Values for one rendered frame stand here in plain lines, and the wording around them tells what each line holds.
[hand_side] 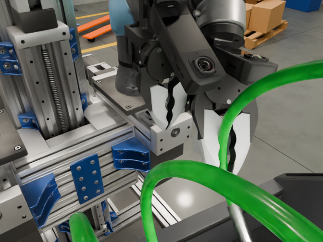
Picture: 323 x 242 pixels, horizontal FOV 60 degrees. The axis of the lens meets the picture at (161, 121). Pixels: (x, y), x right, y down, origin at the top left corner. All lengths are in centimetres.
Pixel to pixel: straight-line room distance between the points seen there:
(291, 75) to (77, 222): 20
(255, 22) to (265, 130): 230
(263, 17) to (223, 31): 406
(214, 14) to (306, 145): 219
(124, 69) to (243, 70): 57
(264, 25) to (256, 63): 417
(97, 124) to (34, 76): 24
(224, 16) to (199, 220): 42
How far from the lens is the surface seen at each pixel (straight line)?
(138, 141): 90
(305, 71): 24
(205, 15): 43
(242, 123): 40
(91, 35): 442
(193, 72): 30
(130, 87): 86
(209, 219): 65
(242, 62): 33
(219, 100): 38
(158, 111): 40
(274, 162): 229
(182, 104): 42
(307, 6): 658
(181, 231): 63
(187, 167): 19
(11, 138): 78
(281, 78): 26
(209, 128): 37
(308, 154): 246
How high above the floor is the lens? 148
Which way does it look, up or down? 36 degrees down
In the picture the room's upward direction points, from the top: straight up
